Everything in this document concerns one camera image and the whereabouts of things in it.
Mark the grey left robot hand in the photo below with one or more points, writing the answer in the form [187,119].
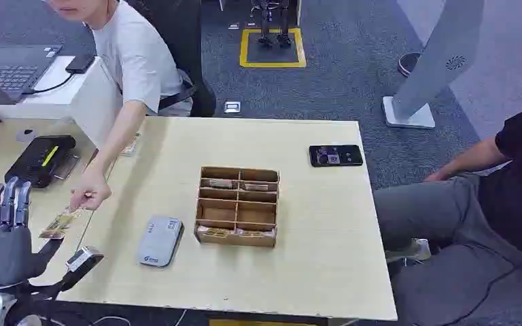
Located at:
[2,252]

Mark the person's hand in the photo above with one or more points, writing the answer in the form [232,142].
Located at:
[91,191]

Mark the clear plastic holder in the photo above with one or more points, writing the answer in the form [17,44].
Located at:
[66,166]

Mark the black device with yellow stripe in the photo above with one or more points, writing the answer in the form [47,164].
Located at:
[40,159]

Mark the white side desk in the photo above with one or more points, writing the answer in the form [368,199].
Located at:
[78,96]

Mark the black power adapter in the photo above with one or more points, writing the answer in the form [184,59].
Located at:
[80,63]

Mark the card in box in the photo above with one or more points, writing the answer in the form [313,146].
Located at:
[219,183]
[255,233]
[256,186]
[216,231]

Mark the person in white shirt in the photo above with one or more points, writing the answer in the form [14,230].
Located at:
[137,54]

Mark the grey laptop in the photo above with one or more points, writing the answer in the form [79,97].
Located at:
[11,69]

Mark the wooden card box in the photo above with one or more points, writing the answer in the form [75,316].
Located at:
[237,207]

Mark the silver floor socket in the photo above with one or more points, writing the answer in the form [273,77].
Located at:
[232,107]

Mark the black office chair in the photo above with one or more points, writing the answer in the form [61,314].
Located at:
[184,45]

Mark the yellow floor tape square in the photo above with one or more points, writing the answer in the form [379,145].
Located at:
[243,47]

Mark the black smartphone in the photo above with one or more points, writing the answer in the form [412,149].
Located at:
[335,155]

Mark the person's white shoe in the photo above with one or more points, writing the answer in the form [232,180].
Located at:
[416,251]

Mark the black round base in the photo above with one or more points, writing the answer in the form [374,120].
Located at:
[407,64]

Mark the person in dark shirt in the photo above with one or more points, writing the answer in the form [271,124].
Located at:
[477,225]

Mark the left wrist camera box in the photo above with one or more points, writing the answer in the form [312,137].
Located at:
[83,258]

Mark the white stand with grey post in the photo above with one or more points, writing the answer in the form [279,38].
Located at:
[436,58]

